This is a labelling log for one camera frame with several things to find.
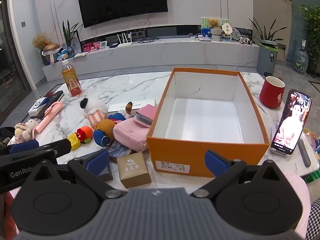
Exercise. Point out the houndstooth garment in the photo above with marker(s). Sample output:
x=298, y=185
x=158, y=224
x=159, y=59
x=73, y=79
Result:
x=313, y=220

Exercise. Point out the white desk clock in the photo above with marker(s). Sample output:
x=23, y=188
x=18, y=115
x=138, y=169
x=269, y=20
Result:
x=103, y=45

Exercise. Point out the small white box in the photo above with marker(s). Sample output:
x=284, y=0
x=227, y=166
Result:
x=38, y=106

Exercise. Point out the leafy green plant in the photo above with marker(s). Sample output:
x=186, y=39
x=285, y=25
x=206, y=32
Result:
x=313, y=30

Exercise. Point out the orange-rimmed white box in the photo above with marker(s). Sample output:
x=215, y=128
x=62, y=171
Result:
x=180, y=150

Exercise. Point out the small potted plant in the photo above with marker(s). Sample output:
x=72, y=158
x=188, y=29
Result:
x=68, y=35

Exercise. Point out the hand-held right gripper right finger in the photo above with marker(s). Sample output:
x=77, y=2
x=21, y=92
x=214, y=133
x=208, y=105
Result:
x=216, y=161

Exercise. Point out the illustrated card box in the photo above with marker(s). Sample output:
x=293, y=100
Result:
x=120, y=152

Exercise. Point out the water jug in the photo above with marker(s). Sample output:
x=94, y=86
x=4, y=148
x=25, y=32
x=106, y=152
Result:
x=301, y=61

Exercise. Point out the brown teddy bear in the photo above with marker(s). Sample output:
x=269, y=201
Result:
x=213, y=23

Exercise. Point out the small brown box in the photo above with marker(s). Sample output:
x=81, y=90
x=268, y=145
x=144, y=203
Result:
x=133, y=170

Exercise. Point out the white router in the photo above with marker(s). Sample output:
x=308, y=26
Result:
x=124, y=45

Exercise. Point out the small bunny plush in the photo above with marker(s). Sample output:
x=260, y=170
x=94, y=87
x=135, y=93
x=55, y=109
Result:
x=25, y=130

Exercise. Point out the long white box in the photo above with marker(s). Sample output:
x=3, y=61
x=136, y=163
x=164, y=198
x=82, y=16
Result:
x=117, y=108

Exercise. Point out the pink selfie stick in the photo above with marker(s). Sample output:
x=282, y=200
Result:
x=47, y=118

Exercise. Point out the yellow orange plush charm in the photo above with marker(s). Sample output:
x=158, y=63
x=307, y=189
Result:
x=83, y=133

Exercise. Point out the black box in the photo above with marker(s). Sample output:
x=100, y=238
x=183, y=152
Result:
x=108, y=175

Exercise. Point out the pink pouch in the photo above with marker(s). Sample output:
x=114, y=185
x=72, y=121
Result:
x=127, y=135

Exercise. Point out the tea bottle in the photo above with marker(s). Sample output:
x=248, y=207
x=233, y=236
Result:
x=72, y=82

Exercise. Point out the red mug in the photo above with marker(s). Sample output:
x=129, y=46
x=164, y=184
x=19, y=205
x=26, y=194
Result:
x=270, y=97

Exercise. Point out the dried flowers gold vase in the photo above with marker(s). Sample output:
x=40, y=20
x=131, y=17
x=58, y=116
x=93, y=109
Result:
x=46, y=45

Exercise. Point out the orange duck plush toy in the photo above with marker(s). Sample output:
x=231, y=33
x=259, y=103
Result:
x=105, y=127

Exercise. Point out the marble tv console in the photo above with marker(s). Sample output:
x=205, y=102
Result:
x=175, y=55

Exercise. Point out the grey phone stand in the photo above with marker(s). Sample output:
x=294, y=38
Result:
x=305, y=155

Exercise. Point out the black television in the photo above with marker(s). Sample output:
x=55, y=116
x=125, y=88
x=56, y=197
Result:
x=120, y=2

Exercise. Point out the long-leaf potted plant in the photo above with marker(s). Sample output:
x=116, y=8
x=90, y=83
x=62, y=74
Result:
x=265, y=32

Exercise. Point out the smartphone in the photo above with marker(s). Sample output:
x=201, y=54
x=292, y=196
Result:
x=287, y=130

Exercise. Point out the grey trash can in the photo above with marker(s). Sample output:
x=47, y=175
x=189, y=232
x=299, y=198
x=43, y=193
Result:
x=267, y=60

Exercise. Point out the glass sliding door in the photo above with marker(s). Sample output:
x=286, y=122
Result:
x=12, y=67

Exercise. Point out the black white toy car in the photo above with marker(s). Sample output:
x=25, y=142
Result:
x=245, y=41

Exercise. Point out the pink garment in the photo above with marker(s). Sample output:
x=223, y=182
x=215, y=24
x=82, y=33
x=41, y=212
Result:
x=297, y=205

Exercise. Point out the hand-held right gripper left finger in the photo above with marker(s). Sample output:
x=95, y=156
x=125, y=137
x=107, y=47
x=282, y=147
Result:
x=98, y=161

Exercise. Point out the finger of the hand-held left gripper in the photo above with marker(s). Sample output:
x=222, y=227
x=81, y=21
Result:
x=23, y=146
x=60, y=146

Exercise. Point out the white striped plush toy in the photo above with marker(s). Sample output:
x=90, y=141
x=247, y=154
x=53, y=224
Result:
x=93, y=107

